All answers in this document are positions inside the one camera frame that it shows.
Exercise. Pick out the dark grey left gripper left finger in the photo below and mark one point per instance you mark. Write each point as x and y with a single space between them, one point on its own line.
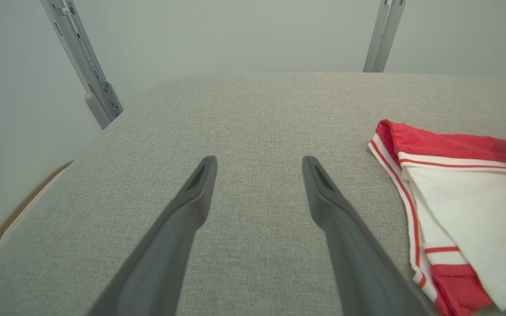
165 245

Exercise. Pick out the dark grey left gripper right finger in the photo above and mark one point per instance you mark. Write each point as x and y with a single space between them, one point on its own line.
354 254

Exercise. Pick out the red shirt with white sleeves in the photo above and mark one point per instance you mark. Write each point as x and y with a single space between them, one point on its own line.
477 210

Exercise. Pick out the grey metal stand post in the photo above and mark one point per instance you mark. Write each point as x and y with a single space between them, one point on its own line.
384 35
86 66

